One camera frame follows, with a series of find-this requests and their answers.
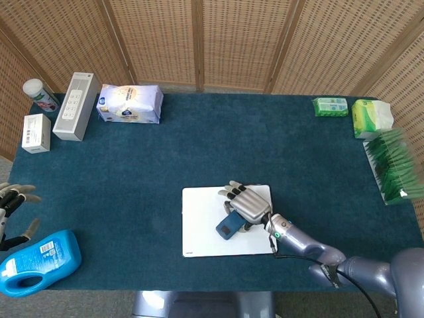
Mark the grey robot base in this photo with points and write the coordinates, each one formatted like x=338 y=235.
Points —
x=198 y=304

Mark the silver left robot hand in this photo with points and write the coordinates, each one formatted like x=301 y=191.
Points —
x=11 y=198

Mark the clear box of green packets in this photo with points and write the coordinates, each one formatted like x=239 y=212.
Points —
x=394 y=165

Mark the blue detergent bottle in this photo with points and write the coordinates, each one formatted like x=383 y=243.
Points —
x=56 y=258

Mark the white lidded cylindrical can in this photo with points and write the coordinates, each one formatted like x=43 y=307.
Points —
x=39 y=94

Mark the small white cardboard box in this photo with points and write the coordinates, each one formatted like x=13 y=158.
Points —
x=35 y=134

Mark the green white tissue pack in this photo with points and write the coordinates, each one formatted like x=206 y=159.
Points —
x=367 y=119

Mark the blue white tissue pack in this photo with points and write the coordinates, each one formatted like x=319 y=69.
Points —
x=129 y=102

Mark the woven wooden folding screen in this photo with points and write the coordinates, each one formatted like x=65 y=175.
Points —
x=159 y=39

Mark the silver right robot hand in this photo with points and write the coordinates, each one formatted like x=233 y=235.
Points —
x=250 y=205

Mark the green wet wipes pack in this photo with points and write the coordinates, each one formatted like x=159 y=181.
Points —
x=331 y=106

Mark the dark blue table cloth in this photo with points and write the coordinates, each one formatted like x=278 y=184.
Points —
x=198 y=149

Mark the white rectangular board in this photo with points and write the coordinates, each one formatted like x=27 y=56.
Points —
x=202 y=218

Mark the blue rectangular plastic block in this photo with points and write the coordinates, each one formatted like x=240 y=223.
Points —
x=228 y=227

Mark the long grey power strip box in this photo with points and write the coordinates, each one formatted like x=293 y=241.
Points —
x=73 y=109

